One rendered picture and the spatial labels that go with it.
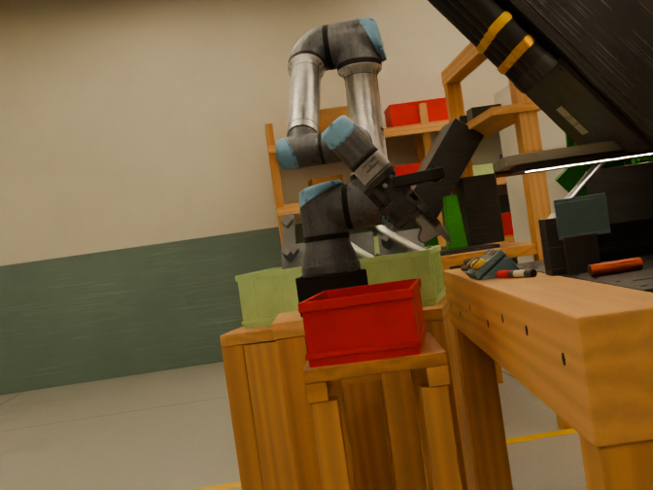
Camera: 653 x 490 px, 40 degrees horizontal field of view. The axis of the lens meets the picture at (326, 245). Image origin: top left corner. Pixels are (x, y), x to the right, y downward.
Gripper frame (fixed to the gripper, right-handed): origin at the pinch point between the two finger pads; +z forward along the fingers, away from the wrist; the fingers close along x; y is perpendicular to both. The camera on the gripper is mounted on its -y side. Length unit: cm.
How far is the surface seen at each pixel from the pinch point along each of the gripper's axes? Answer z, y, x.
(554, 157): 0.1, -20.3, 36.5
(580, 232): 14.1, -15.7, 29.9
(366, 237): -12, 12, -106
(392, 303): -0.3, 18.6, 35.2
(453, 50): -88, -189, -716
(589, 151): 3.5, -25.5, 36.5
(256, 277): -26, 46, -82
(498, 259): 9.9, -3.5, 8.9
